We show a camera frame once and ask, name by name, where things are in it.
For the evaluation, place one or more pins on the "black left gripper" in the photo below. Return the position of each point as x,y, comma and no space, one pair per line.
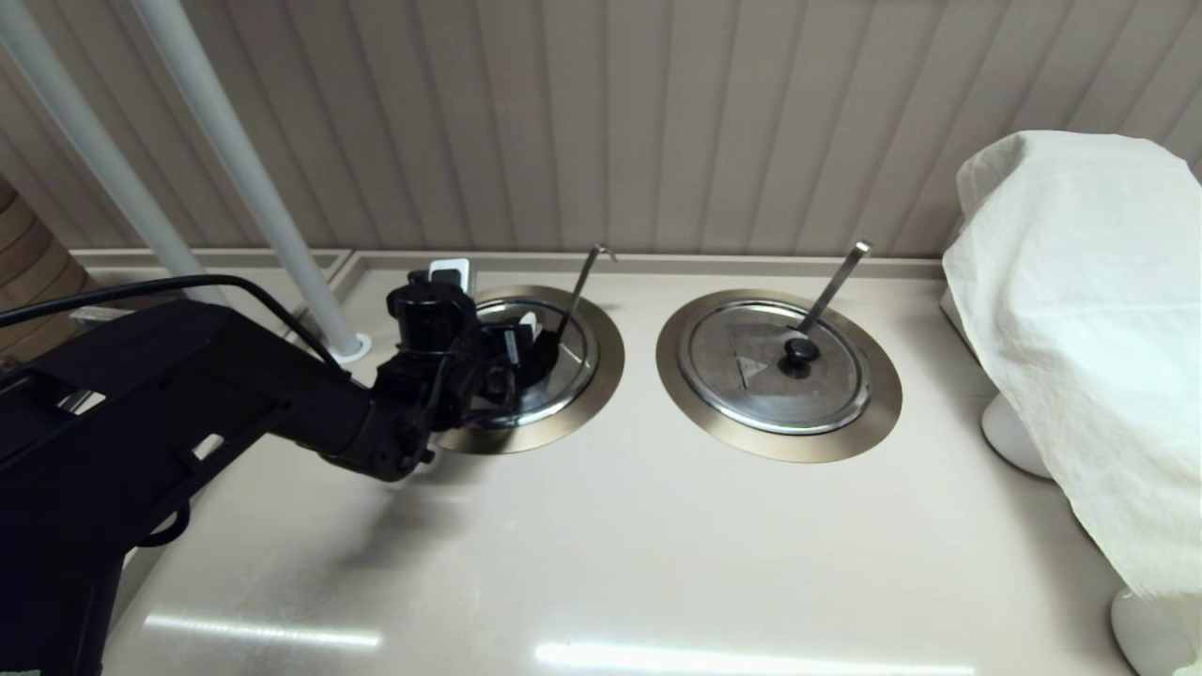
460,385

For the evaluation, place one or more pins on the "hinged steel lid black knob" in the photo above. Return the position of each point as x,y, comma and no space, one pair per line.
751,399
573,376

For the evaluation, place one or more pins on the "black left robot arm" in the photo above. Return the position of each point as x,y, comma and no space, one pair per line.
141,404

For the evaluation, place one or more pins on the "grey metal pole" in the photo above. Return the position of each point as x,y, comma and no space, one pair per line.
94,141
244,169

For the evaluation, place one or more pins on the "white round appliance foot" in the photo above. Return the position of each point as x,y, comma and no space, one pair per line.
1009,441
1146,638

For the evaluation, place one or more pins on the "bamboo steamer stack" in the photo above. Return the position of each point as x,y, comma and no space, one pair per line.
38,272

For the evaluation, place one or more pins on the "white cloth cover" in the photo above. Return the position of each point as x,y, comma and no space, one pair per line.
1080,329

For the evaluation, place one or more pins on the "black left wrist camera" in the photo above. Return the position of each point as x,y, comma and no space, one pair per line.
427,314

